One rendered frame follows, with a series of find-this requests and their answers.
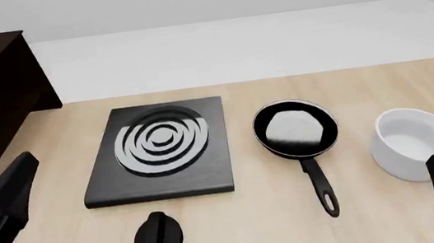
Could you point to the round black stove knob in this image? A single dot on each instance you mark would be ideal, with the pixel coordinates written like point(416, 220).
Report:
point(158, 240)

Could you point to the black frying pan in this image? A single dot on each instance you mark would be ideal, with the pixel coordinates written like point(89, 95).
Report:
point(296, 124)

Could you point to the white round pot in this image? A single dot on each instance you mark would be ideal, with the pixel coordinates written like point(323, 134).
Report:
point(403, 154)

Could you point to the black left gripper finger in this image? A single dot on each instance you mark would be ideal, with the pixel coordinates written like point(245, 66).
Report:
point(11, 190)

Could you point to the flat black stove plate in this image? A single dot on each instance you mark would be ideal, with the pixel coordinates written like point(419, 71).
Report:
point(166, 177)

